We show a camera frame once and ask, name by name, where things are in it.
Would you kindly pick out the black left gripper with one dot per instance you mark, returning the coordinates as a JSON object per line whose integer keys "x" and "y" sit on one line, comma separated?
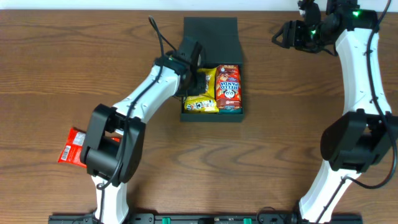
{"x": 201, "y": 82}

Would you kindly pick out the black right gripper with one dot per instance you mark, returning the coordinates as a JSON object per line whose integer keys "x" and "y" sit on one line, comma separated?
{"x": 294, "y": 35}

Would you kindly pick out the yellow Hacks candy bag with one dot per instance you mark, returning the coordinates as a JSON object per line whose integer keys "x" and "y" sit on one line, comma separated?
{"x": 204, "y": 103}

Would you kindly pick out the red Hello Panda box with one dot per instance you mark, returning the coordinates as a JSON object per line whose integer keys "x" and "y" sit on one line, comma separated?
{"x": 228, "y": 86}

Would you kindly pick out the black gift box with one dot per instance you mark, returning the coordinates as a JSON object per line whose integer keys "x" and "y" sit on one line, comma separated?
{"x": 219, "y": 38}

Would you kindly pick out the teal Chunkies cookie box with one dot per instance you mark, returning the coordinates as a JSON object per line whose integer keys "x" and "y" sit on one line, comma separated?
{"x": 230, "y": 110}

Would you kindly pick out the red candy bag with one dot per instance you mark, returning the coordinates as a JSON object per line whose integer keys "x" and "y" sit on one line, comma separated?
{"x": 74, "y": 144}

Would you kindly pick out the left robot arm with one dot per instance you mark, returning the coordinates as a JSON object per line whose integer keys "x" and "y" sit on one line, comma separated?
{"x": 127, "y": 120}

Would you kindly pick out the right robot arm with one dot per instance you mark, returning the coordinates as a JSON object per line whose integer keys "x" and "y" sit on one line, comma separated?
{"x": 367, "y": 129}

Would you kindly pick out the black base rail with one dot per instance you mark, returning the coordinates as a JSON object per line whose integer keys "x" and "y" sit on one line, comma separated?
{"x": 148, "y": 218}

